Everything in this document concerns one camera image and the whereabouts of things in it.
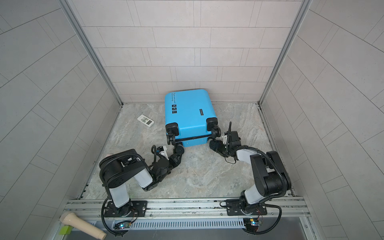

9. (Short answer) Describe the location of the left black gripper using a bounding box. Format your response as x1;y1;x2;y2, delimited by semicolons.
156;153;184;184

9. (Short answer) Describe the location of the blue suitcase with black lining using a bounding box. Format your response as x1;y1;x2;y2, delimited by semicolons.
165;89;221;147

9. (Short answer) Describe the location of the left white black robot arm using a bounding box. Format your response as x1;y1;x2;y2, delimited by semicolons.
99;145;185;217

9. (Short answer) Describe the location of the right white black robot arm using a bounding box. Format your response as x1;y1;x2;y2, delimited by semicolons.
210;131;292;215

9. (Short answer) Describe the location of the white remote control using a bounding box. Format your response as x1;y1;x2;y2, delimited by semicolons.
137;115;154;127

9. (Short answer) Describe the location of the right circuit board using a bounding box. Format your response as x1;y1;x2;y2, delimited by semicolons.
243;218;261;233

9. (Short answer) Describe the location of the circuit board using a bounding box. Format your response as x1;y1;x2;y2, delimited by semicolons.
243;218;261;233
114;221;132;230

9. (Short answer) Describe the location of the left circuit board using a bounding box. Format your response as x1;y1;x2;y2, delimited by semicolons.
114;221;132;230

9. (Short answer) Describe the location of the green block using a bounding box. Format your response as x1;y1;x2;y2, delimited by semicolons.
59;226;73;236

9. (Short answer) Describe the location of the aluminium mounting rail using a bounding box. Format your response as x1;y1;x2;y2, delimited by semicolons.
64;197;310;221

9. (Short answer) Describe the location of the beige cylinder handle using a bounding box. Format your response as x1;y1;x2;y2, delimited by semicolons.
60;212;107;240

